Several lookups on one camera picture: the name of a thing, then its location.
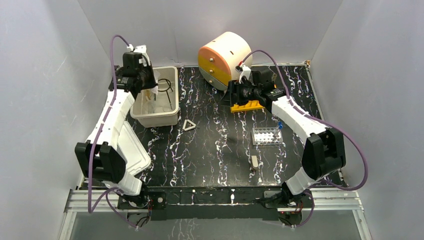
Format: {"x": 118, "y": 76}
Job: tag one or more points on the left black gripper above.
{"x": 145, "y": 81}

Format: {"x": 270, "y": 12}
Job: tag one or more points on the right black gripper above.
{"x": 234, "y": 87}

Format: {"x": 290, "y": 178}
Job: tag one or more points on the black ring clamp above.
{"x": 164, "y": 86}

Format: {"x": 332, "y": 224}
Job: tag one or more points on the clear plastic funnel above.
{"x": 151, "y": 107}

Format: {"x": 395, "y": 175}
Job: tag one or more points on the blue capped vial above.
{"x": 280, "y": 126}

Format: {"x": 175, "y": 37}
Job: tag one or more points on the white clay triangle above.
{"x": 188, "y": 125}

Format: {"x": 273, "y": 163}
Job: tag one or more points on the white bin lid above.
{"x": 116, "y": 164}

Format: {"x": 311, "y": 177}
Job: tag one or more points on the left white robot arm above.
{"x": 121, "y": 95}

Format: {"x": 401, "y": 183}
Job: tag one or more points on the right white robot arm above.
{"x": 324, "y": 149}

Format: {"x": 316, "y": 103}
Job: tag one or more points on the yellow test tube rack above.
{"x": 249, "y": 106}

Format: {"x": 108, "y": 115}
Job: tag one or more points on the cream plastic bin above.
{"x": 169, "y": 117}

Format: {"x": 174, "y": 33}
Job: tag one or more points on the cylindrical drawer cabinet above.
{"x": 217, "y": 60}

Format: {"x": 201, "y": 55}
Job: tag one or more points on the clear acrylic tube rack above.
{"x": 267, "y": 136}

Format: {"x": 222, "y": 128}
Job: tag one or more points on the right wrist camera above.
{"x": 245, "y": 72}

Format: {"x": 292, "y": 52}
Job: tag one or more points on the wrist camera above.
{"x": 245, "y": 72}
{"x": 142, "y": 51}

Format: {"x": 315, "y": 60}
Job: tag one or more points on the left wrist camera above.
{"x": 142, "y": 51}

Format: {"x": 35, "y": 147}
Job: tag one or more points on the black base frame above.
{"x": 246, "y": 202}

